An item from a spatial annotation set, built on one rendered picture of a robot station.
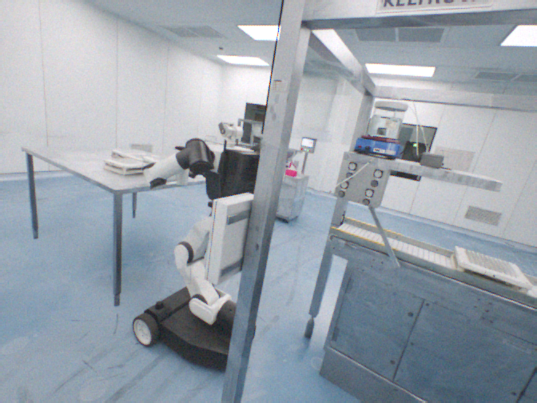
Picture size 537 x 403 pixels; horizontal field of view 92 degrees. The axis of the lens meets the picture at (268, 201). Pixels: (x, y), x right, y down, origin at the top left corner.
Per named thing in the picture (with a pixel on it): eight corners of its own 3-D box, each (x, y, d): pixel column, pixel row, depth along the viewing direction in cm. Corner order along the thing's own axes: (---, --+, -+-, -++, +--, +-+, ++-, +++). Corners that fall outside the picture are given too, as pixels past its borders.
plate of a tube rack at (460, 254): (458, 266, 114) (459, 261, 114) (453, 249, 135) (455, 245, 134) (531, 290, 103) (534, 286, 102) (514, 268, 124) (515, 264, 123)
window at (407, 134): (356, 168, 628) (369, 117, 597) (356, 168, 629) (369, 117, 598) (419, 181, 573) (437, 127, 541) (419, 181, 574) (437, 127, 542)
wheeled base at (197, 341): (262, 333, 186) (270, 293, 177) (214, 390, 141) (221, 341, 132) (196, 295, 214) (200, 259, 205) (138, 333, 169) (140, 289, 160)
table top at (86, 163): (21, 149, 234) (21, 145, 233) (137, 151, 327) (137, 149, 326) (115, 195, 164) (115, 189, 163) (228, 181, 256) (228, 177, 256)
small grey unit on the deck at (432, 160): (412, 163, 121) (416, 150, 119) (413, 163, 127) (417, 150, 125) (442, 169, 115) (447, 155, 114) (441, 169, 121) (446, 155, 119)
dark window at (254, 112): (240, 142, 761) (245, 102, 731) (240, 142, 762) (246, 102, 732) (280, 150, 708) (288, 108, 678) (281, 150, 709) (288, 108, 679)
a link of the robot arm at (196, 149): (188, 177, 129) (212, 165, 126) (177, 169, 121) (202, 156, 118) (185, 158, 134) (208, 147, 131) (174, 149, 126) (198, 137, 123)
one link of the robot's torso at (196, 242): (200, 259, 180) (242, 224, 157) (180, 269, 165) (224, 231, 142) (188, 240, 182) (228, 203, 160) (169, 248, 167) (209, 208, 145)
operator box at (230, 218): (203, 279, 81) (212, 199, 74) (237, 261, 95) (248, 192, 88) (217, 288, 78) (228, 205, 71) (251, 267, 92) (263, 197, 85)
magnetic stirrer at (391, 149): (352, 152, 129) (356, 133, 126) (361, 153, 147) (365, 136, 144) (395, 161, 119) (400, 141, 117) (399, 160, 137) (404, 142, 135)
